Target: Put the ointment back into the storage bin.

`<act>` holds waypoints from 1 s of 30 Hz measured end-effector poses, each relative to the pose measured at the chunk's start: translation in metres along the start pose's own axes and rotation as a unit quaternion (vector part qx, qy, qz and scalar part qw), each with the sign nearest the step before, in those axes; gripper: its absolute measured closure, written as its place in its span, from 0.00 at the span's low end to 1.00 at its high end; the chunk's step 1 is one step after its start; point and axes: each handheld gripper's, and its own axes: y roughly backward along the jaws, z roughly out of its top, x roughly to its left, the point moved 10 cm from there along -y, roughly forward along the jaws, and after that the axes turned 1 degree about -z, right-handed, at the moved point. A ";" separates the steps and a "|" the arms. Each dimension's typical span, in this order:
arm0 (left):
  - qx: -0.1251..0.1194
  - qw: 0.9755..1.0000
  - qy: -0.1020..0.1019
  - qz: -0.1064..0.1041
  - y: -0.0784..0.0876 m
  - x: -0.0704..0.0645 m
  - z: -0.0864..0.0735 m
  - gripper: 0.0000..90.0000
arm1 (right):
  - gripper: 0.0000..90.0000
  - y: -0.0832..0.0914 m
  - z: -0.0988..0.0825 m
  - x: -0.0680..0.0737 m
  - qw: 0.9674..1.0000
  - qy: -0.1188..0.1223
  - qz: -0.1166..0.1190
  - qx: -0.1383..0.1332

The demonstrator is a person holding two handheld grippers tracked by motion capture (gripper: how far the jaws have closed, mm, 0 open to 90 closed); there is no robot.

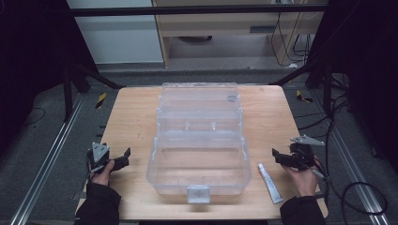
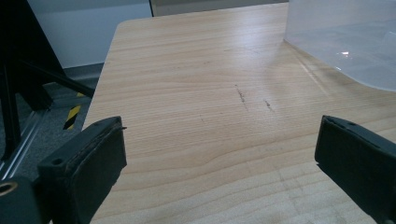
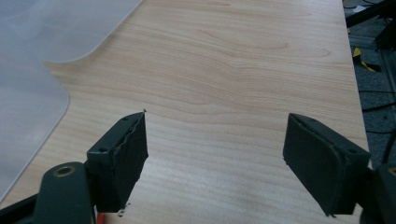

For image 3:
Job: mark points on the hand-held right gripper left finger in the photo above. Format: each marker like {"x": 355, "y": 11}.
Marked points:
{"x": 120, "y": 161}

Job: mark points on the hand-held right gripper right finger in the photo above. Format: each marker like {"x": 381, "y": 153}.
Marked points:
{"x": 322, "y": 161}

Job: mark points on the translucent plastic sheet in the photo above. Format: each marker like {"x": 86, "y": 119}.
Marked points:
{"x": 67, "y": 26}
{"x": 26, "y": 118}

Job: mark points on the yellow and black tape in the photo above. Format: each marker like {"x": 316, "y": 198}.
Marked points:
{"x": 362, "y": 60}

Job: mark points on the black metal stand frame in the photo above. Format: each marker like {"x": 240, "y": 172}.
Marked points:
{"x": 372, "y": 21}

